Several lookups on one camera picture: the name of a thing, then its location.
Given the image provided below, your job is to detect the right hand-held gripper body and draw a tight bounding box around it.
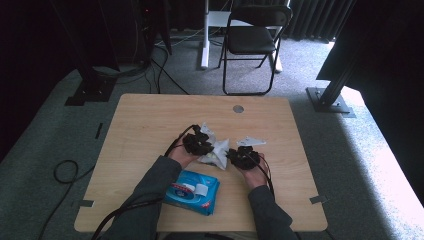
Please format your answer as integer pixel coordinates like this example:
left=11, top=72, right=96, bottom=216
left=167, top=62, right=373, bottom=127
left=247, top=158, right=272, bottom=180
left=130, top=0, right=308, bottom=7
left=229, top=135, right=268, bottom=171

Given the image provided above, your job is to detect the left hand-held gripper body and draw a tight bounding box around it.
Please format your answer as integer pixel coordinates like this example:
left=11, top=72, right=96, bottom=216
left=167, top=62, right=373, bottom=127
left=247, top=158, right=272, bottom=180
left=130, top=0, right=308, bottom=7
left=181, top=122, right=216, bottom=157

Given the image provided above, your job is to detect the white wet wipe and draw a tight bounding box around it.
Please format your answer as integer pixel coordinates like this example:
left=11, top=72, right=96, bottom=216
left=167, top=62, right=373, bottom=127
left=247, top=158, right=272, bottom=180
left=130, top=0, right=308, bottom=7
left=198, top=133, right=231, bottom=171

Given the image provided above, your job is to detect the blue wet wipes pack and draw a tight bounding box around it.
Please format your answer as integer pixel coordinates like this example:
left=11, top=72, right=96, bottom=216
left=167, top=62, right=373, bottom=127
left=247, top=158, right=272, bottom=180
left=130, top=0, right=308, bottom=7
left=162, top=169, right=221, bottom=217

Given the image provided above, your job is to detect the person's left hand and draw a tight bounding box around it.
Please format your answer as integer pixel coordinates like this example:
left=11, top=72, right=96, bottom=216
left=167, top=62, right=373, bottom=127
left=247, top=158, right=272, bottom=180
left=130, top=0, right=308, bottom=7
left=168, top=138, right=201, bottom=170

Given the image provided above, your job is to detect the person's right hand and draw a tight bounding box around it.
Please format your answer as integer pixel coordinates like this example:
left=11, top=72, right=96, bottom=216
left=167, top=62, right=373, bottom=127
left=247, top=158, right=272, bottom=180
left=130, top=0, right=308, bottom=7
left=237, top=152, right=270, bottom=191

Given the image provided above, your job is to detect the black folding chair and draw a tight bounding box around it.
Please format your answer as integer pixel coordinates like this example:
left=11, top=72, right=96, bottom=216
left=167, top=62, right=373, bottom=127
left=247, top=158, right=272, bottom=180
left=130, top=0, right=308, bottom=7
left=217, top=3, right=294, bottom=97

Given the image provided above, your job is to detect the black stand with square base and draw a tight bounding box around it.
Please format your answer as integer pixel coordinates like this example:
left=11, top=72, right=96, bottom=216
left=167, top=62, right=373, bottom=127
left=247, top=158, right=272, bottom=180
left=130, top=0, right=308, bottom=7
left=49, top=0, right=118, bottom=107

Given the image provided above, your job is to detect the dark equipment tower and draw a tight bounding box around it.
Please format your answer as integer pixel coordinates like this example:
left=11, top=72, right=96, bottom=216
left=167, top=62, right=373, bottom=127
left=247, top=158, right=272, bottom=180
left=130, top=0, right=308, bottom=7
left=132, top=0, right=173, bottom=66

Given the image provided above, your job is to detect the dark pleated curtain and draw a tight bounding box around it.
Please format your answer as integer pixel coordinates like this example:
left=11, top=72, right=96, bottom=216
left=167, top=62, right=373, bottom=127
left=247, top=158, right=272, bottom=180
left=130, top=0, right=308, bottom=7
left=285, top=0, right=355, bottom=44

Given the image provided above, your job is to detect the right hand-held gripper black cable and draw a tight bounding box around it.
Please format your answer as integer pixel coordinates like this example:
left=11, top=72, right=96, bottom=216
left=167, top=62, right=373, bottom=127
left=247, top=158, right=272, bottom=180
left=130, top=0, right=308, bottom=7
left=248, top=151, right=276, bottom=200

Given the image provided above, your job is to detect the hand-held gripper black cable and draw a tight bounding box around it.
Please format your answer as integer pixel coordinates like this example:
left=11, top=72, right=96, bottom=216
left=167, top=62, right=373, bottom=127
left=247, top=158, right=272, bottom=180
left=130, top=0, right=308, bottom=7
left=91, top=124, right=198, bottom=240
left=248, top=151, right=276, bottom=200

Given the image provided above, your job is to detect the black post with base plate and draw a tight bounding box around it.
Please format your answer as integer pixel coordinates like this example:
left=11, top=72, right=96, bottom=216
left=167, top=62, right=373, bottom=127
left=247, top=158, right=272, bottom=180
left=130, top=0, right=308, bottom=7
left=305, top=56, right=357, bottom=119

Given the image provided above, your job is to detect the left hand-held gripper black cable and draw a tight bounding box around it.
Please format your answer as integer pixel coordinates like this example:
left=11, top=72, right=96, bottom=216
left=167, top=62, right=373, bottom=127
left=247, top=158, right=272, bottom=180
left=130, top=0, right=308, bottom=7
left=91, top=124, right=198, bottom=240

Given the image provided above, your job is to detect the black looped floor cable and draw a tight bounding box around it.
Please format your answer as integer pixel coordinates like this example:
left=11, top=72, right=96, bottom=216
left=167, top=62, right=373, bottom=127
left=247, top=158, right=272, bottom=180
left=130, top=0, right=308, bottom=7
left=37, top=159, right=97, bottom=240

